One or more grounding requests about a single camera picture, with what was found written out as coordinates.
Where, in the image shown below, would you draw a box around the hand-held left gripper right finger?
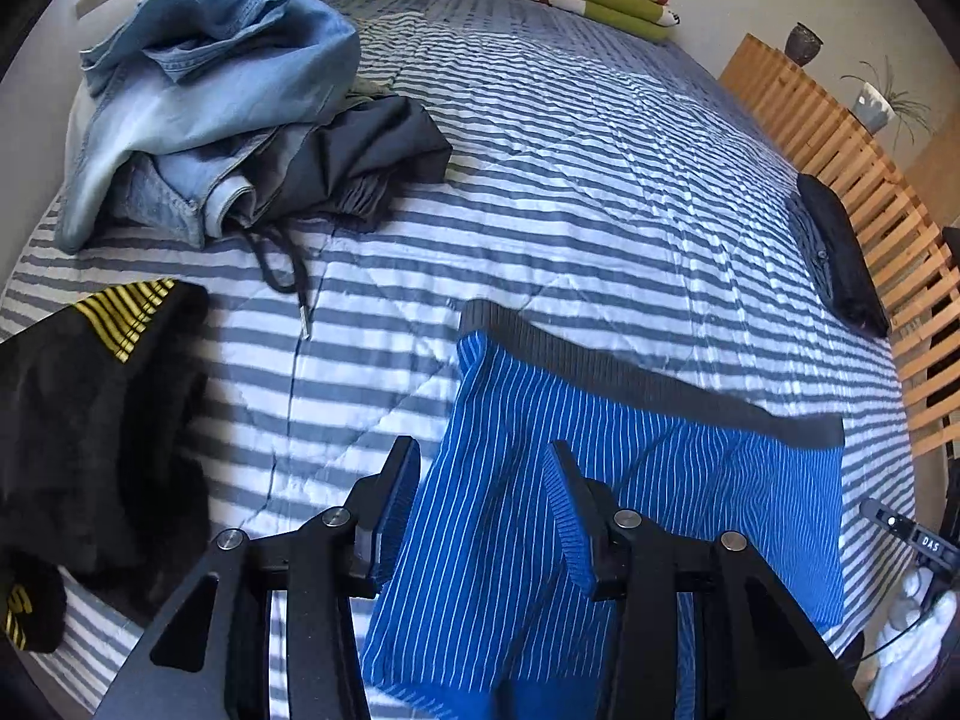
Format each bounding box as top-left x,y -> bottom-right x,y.
550,440 -> 872,720

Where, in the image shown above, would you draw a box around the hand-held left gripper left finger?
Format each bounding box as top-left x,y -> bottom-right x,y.
94,436 -> 422,720

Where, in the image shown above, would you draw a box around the blue striped boxer briefs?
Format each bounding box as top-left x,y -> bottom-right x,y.
360,300 -> 847,720

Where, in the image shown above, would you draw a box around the person's right hand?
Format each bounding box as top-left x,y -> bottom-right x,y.
868,566 -> 960,720

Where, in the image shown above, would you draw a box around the black folded garment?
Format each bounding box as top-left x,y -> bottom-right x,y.
791,172 -> 893,340

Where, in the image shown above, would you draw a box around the black garment with yellow stripes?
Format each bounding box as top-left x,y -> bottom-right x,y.
0,279 -> 212,655

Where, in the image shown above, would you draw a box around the grey white striped bedspread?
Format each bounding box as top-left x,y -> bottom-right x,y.
0,0 -> 922,720

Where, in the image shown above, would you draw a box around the grey green garment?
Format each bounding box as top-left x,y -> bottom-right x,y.
346,73 -> 400,100

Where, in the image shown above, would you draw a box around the potted plant in white pot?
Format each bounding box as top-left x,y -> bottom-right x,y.
840,55 -> 932,149

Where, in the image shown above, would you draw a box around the light blue denim jeans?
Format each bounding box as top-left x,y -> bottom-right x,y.
56,0 -> 362,256

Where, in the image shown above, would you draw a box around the dark ceramic vase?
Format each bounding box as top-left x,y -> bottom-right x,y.
785,22 -> 825,68

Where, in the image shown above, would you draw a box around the dark grey drawstring shorts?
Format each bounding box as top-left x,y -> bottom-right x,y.
225,94 -> 453,338

